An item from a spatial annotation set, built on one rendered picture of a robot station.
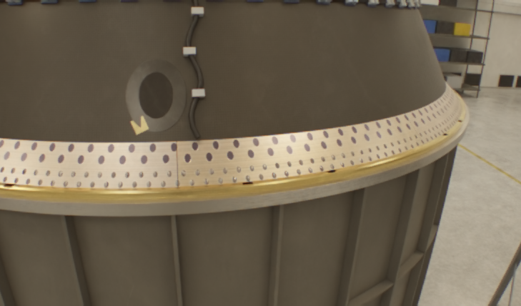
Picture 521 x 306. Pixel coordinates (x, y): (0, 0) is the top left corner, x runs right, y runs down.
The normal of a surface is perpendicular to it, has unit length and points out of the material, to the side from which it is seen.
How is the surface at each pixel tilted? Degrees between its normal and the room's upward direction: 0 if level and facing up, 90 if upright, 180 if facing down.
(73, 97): 62
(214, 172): 43
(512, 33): 90
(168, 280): 90
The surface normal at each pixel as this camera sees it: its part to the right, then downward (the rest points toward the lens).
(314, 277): 0.44, 0.35
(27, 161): -0.02, -0.43
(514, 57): 0.17, 0.37
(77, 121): 0.04, -0.11
